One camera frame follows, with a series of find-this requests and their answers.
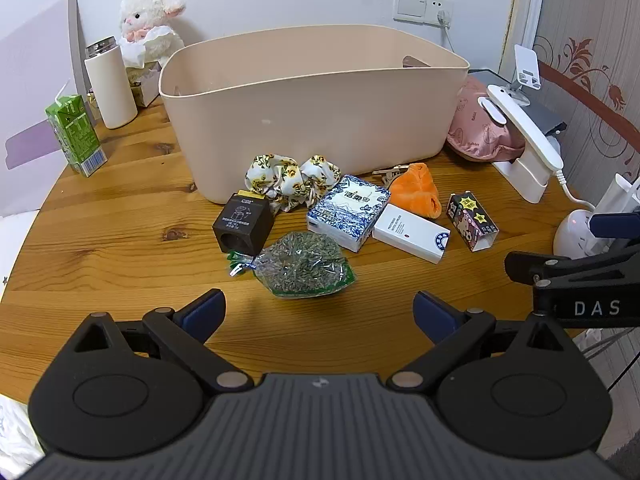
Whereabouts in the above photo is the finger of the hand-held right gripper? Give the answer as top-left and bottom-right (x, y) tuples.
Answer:
(504, 242), (640, 287)
(590, 211), (640, 237)

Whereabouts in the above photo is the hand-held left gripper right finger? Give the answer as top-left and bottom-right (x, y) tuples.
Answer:
(387, 290), (576, 393)

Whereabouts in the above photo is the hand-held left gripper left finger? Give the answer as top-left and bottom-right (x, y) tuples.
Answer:
(70, 288), (256, 393)

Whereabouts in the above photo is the white round device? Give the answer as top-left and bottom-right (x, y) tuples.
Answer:
(552, 174), (640, 260)

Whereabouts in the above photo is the white rectangular box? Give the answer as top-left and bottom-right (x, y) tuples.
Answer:
(372, 204), (452, 265)

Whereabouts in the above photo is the black cardboard box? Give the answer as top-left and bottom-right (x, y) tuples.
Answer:
(212, 191), (275, 257)

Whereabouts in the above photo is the small dark patterned carton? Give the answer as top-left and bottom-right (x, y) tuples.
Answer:
(446, 191), (500, 252)

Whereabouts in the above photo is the clear bag of green tea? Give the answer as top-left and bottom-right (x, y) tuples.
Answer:
(226, 231), (356, 300)

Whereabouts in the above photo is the dark grey flat notebook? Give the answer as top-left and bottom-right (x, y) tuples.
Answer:
(520, 100), (569, 137)

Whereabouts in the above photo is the white desk lamp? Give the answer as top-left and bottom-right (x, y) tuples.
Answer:
(486, 84), (564, 205)

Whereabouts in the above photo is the orange plush cloth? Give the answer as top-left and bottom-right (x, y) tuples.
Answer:
(388, 162), (442, 219)

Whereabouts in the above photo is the blue and white tissue pack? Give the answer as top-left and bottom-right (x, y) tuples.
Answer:
(306, 175), (392, 252)

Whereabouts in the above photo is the metal hair clip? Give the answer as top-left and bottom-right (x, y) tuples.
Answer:
(372, 165), (410, 184)

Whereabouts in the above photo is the floral fabric scrunchie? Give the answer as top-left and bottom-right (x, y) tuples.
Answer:
(244, 154), (342, 213)

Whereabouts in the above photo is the pink quilted pouch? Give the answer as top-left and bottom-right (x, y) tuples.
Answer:
(446, 76), (526, 163)

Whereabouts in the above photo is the white phone stand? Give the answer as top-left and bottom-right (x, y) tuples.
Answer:
(511, 44), (544, 93)

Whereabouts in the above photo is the green drink carton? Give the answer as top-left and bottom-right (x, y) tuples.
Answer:
(45, 94), (108, 178)

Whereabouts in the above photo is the beige plastic storage bin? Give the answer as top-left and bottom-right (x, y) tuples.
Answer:
(158, 23), (471, 205)

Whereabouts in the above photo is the tissue box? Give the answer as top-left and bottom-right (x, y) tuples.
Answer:
(122, 59), (166, 108)

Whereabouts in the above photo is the white thermos bottle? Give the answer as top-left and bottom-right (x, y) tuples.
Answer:
(83, 36), (138, 129)

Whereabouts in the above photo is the purple and white board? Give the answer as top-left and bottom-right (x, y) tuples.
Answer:
(0, 0), (96, 217)

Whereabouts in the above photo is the white plush lamb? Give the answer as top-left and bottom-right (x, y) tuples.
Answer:
(119, 0), (187, 68)

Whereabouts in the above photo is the white lamp cable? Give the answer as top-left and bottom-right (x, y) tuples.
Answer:
(552, 169), (598, 212)

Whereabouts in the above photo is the white plug cable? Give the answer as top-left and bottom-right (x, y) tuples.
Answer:
(436, 9), (459, 54)

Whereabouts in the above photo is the white wall switch socket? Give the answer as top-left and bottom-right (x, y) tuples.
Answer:
(393, 0), (455, 27)

